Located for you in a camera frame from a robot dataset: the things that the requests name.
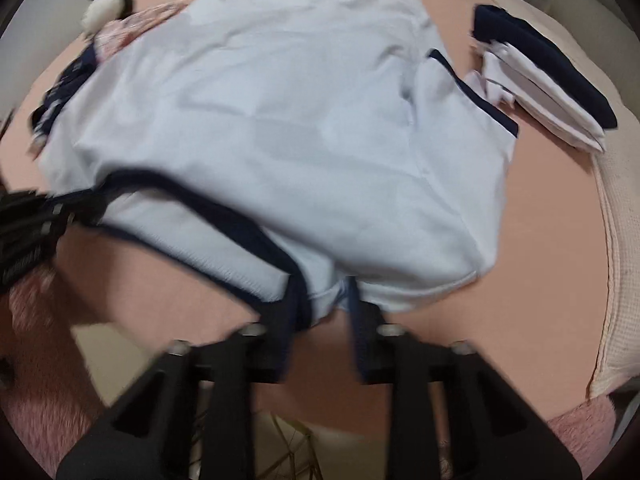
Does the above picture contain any gold wire frame stand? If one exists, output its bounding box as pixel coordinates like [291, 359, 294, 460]
[254, 413, 324, 479]

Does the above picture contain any navy striped garment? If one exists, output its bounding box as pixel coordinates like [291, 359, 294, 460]
[29, 41, 99, 138]

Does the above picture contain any folded white navy clothes stack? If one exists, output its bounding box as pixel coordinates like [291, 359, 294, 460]
[465, 4, 617, 154]

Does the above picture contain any white t-shirt navy trim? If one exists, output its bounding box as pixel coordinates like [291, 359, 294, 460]
[39, 0, 518, 320]

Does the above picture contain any cream knitted blanket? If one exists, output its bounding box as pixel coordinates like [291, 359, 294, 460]
[482, 0, 640, 401]

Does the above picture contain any black white panda plush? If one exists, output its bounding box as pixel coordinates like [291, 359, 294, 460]
[80, 0, 134, 38]

